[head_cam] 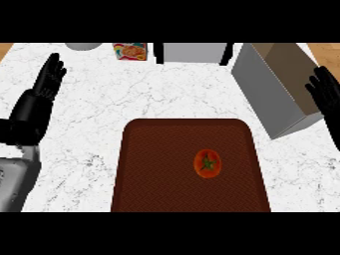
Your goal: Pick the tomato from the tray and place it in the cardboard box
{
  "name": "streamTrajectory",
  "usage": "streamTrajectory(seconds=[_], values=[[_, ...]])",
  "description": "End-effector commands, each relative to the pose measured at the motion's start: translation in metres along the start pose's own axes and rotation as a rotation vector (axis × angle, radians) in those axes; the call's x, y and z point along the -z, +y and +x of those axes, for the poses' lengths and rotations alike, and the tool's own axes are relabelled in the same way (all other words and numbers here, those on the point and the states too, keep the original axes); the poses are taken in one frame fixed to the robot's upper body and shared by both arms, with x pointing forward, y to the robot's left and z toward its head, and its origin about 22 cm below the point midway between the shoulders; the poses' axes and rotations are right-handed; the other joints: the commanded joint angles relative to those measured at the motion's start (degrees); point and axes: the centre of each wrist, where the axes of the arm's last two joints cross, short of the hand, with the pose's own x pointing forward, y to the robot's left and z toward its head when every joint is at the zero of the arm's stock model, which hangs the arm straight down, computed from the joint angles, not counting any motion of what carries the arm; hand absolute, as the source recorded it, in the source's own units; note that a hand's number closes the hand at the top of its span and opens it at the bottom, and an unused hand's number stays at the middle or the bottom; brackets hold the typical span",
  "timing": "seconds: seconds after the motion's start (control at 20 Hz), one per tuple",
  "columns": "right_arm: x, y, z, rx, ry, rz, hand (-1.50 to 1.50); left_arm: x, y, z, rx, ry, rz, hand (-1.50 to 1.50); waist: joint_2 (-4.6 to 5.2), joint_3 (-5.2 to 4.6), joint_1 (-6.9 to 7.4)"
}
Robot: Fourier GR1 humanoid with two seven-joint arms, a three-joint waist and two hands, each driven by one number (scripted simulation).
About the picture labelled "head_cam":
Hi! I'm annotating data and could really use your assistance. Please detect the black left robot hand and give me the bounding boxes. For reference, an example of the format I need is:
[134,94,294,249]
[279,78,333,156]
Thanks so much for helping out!
[0,52,69,147]

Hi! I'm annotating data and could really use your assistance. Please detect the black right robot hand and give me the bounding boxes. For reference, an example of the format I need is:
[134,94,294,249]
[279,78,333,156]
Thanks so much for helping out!
[303,65,340,159]

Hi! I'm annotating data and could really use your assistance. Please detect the grey cardboard box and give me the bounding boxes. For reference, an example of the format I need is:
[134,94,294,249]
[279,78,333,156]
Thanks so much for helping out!
[229,43,325,140]

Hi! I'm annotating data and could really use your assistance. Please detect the colourful printed box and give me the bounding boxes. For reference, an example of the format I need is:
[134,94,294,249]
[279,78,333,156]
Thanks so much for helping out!
[112,43,149,62]

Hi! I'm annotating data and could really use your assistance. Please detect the red tomato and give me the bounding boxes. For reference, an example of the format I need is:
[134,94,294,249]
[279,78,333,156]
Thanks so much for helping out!
[192,148,222,179]

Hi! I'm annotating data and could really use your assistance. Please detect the brown tray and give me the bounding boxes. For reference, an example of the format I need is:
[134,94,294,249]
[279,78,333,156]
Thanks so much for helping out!
[109,118,272,213]

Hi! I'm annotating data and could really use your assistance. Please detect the grey round bowl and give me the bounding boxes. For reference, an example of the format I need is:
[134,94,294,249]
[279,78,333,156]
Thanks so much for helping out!
[63,43,105,52]

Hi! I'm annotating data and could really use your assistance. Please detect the grey appliance with black frame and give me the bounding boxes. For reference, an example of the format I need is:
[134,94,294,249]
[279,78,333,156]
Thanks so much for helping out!
[152,43,235,66]

